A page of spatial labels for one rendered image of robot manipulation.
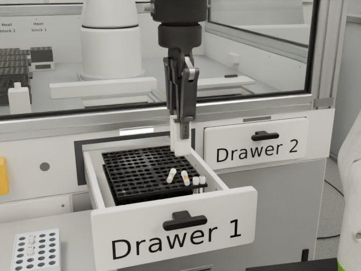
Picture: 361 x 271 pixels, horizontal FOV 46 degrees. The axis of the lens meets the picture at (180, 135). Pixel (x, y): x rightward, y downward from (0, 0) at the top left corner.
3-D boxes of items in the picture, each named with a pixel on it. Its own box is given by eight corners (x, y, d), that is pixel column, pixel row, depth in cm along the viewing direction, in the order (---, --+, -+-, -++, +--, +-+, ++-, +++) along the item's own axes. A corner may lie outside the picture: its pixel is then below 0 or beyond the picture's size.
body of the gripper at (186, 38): (152, 21, 75) (153, 73, 78) (165, 26, 68) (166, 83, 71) (192, 20, 78) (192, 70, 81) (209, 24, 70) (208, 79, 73)
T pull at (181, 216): (208, 224, 70) (208, 217, 70) (164, 232, 68) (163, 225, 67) (200, 213, 73) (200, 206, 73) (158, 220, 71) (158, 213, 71)
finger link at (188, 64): (187, 47, 74) (198, 47, 69) (189, 77, 75) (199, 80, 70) (174, 48, 73) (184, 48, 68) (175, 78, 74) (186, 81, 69)
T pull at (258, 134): (279, 138, 107) (280, 133, 107) (252, 141, 105) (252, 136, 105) (272, 134, 111) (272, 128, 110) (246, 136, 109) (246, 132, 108)
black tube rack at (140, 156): (207, 212, 86) (207, 183, 83) (119, 227, 81) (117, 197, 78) (174, 168, 105) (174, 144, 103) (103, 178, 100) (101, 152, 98)
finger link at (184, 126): (187, 110, 77) (193, 115, 74) (187, 136, 78) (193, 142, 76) (179, 111, 76) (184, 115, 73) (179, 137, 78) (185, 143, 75)
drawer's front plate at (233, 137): (305, 157, 117) (309, 119, 113) (206, 171, 108) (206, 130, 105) (302, 155, 118) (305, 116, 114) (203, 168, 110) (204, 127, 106)
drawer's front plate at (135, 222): (254, 242, 79) (258, 189, 75) (96, 273, 71) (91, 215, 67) (250, 237, 81) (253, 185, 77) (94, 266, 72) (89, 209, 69)
